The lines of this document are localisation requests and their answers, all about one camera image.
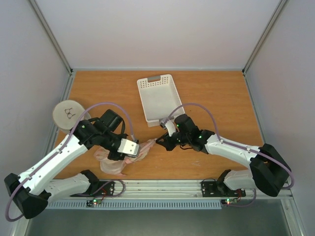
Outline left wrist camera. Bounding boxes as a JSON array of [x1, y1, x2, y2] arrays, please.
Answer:
[[117, 139, 140, 157]]

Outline white round mesh laundry bag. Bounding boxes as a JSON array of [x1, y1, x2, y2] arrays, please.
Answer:
[[52, 100, 85, 134]]

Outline aluminium mounting rail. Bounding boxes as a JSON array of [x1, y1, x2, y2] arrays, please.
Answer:
[[23, 178, 292, 200]]

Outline right aluminium frame post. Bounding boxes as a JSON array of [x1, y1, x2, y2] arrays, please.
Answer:
[[242, 0, 289, 76]]

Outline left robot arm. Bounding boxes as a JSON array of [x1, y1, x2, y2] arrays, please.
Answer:
[[4, 109, 140, 219]]

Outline floral mesh laundry bag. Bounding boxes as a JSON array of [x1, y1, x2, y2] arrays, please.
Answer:
[[94, 139, 156, 177]]

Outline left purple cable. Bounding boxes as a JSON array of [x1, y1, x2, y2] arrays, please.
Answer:
[[5, 102, 138, 221]]

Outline aluminium frame post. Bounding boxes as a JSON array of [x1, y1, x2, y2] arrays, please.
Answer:
[[28, 0, 73, 75], [242, 0, 289, 76]]

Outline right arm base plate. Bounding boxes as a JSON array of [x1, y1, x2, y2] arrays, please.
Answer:
[[200, 180, 246, 198]]

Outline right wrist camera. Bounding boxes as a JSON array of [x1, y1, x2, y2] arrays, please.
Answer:
[[159, 118, 177, 137]]

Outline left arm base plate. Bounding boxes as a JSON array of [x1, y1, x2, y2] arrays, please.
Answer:
[[71, 181, 115, 197]]

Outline left aluminium frame post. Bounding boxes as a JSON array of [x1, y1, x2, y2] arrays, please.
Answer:
[[28, 0, 73, 75]]

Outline purple cable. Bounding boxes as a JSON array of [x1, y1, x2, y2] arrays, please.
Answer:
[[163, 103, 296, 190], [5, 102, 138, 221]]

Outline white plastic basket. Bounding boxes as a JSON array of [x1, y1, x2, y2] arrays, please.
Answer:
[[137, 74, 182, 127]]

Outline grey slotted cable duct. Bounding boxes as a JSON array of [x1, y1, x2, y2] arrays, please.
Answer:
[[47, 200, 221, 210]]

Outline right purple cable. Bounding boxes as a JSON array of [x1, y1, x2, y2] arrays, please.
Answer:
[[163, 103, 296, 190]]

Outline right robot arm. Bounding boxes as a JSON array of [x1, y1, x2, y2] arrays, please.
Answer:
[[156, 114, 291, 197]]

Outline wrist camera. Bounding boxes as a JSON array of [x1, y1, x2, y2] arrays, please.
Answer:
[[117, 139, 140, 157], [159, 118, 177, 137]]

